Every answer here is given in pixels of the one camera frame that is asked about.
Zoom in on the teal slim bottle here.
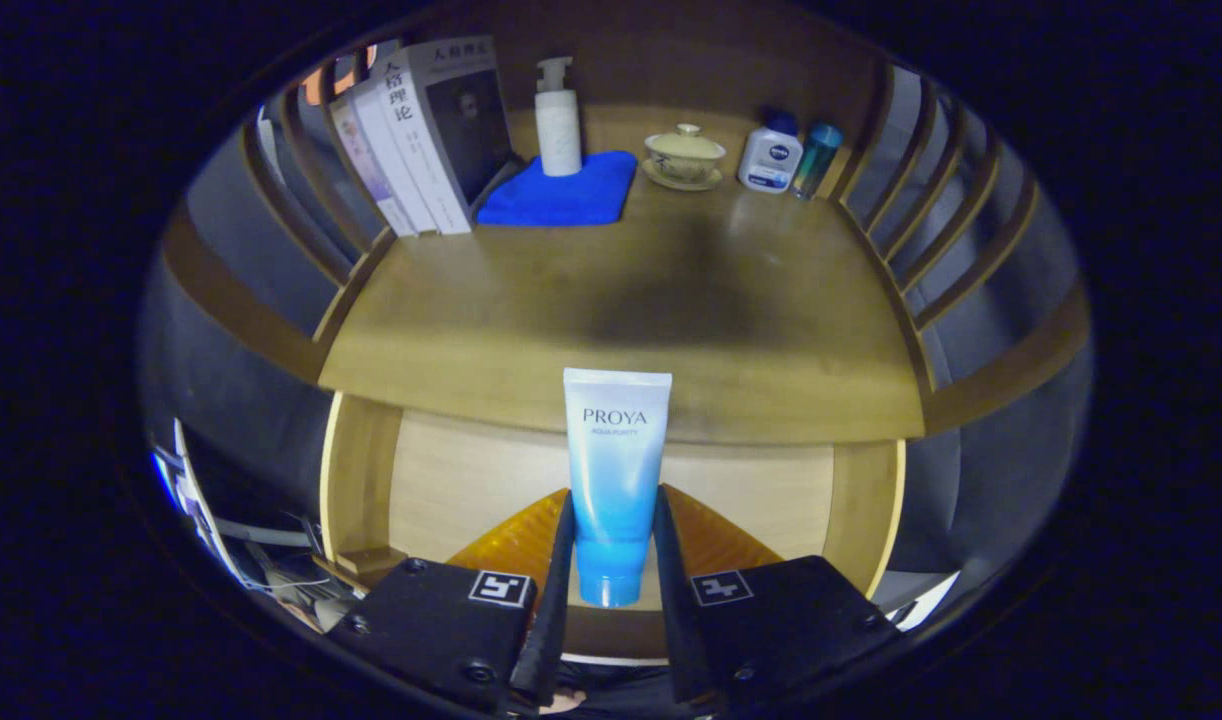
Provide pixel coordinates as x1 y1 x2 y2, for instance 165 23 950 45
791 122 844 201

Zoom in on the clutter of papers and cables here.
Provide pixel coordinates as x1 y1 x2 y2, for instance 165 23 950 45
151 420 372 631

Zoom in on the wooden countertop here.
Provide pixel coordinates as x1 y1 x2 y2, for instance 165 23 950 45
316 105 927 446

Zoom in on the white lotion bottle blue cap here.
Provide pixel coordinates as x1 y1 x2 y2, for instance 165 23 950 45
738 107 804 194

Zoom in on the wooden cabinet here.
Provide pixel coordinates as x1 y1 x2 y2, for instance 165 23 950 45
156 0 1092 451

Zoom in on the thin white book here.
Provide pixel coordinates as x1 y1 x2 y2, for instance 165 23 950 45
351 80 440 236

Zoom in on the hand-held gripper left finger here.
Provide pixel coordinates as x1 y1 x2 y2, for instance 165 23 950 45
329 488 579 716

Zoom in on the blue and white tube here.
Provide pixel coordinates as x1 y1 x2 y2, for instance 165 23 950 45
563 367 674 608

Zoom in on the pale purple book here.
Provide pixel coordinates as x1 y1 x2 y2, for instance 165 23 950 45
329 95 417 239

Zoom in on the white pump bottle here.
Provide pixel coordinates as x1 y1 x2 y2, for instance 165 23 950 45
534 56 583 178

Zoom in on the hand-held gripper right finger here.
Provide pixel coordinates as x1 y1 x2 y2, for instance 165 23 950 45
653 483 902 706

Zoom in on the beige lidded ceramic teacup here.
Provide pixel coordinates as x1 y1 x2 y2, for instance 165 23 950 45
642 123 728 192

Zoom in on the thick white book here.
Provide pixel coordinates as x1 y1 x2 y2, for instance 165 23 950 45
376 37 517 236

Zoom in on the blue folded cloth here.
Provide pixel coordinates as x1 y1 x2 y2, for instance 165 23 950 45
476 150 639 227

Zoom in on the wooden drawer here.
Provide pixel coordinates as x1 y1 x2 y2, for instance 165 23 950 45
319 390 907 661

